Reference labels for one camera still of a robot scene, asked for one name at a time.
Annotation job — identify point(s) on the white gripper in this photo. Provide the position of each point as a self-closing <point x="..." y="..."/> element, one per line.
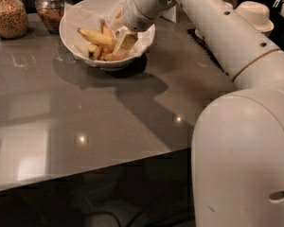
<point x="133" y="19"/>

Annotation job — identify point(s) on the long yellow banana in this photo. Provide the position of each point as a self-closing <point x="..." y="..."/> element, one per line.
<point x="97" y="38"/>

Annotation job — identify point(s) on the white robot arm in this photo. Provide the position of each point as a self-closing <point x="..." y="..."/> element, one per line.
<point x="238" y="141"/>

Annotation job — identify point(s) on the orange banana piece upper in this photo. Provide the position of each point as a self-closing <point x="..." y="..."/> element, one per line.
<point x="105" y="30"/>

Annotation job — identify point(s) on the orange banana piece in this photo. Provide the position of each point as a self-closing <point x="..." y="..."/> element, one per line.
<point x="105" y="30"/>
<point x="108" y="55"/>

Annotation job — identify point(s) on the orange banana piece lower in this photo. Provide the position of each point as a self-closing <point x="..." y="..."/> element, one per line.
<point x="108" y="55"/>

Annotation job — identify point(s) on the white ceramic bowl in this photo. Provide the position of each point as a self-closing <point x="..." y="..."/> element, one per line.
<point x="113" y="65"/>

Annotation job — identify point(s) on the small banana piece left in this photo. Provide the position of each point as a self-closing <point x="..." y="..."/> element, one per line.
<point x="94" y="51"/>

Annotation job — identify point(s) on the white paper bowl liner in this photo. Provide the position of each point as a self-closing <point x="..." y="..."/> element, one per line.
<point x="82" y="19"/>

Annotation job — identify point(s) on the white sign stand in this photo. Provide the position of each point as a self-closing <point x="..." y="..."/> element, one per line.
<point x="170" y="14"/>

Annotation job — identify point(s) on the black rubber mat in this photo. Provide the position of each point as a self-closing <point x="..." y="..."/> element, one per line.
<point x="201" y="43"/>

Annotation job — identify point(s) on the glass jar of brown nuts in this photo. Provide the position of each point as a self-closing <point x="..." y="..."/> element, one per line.
<point x="51" y="13"/>

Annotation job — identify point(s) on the large glass jar of grains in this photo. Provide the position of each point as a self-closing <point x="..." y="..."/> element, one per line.
<point x="13" y="19"/>

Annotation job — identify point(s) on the left stack of paper bowls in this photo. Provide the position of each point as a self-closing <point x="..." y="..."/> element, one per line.
<point x="198" y="34"/>

